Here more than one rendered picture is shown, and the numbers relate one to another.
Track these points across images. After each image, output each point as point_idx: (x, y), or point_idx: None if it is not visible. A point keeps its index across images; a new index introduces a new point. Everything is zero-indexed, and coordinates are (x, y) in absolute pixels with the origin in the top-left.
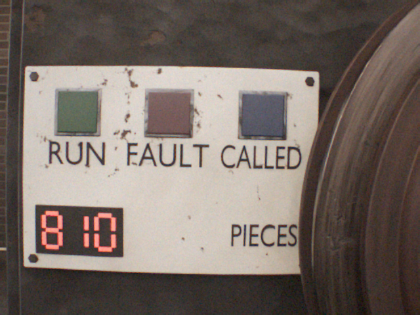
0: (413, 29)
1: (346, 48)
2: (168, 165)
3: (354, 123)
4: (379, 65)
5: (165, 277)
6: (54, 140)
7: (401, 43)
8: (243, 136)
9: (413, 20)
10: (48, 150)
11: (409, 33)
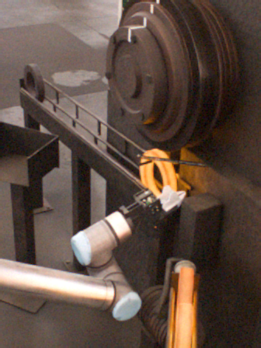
0: (128, 5)
1: None
2: None
3: (120, 25)
4: (123, 12)
5: None
6: (122, 8)
7: (127, 8)
8: None
9: (128, 3)
10: (121, 11)
11: (127, 6)
